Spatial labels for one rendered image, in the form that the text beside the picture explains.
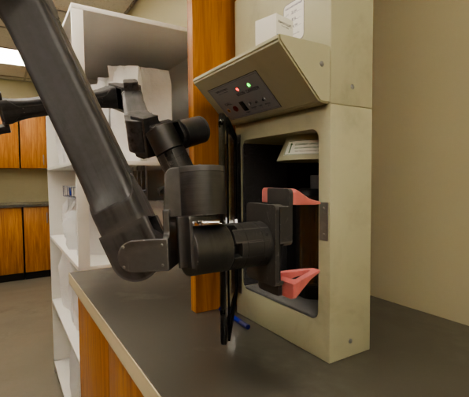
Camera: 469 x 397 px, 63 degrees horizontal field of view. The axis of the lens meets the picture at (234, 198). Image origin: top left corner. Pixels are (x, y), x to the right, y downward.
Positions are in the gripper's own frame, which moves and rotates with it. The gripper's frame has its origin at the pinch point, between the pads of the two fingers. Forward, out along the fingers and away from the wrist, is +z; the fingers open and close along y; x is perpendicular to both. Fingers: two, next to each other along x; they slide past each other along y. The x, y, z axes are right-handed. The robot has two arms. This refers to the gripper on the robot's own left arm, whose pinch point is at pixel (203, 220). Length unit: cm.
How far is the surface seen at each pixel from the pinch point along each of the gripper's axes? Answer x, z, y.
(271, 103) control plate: -2.8, -14.7, -21.8
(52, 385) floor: -150, 58, 158
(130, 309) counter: -22.6, 13.7, 31.7
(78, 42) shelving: -79, -83, 28
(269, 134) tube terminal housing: -10.4, -10.1, -19.4
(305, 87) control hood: 6.2, -13.1, -27.0
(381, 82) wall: -39, -12, -56
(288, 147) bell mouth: -8.7, -5.7, -21.6
